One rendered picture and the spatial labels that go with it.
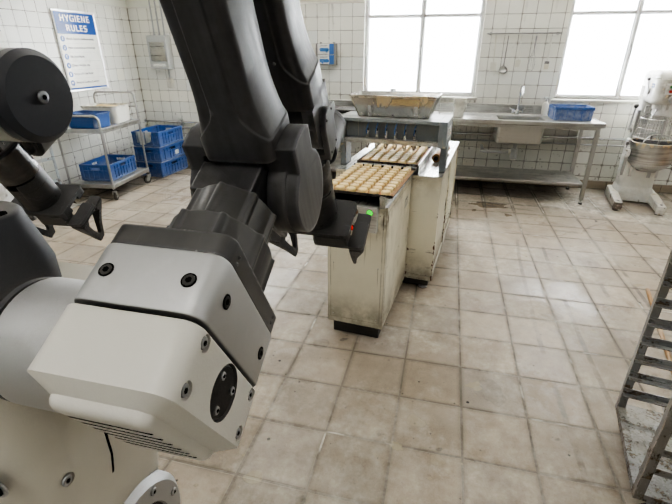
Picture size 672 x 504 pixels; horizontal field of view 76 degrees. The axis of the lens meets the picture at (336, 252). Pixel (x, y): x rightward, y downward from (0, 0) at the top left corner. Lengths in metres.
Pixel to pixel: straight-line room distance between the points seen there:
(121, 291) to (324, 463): 1.79
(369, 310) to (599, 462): 1.27
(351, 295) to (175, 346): 2.30
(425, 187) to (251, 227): 2.61
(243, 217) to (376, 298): 2.19
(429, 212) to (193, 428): 2.75
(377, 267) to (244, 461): 1.15
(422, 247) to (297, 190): 2.71
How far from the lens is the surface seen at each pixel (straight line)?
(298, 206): 0.37
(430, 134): 2.92
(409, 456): 2.07
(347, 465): 2.02
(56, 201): 0.82
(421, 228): 3.00
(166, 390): 0.24
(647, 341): 2.19
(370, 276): 2.43
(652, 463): 1.96
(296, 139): 0.36
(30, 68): 0.42
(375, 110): 2.95
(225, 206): 0.34
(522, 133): 5.41
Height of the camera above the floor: 1.57
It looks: 25 degrees down
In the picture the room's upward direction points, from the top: straight up
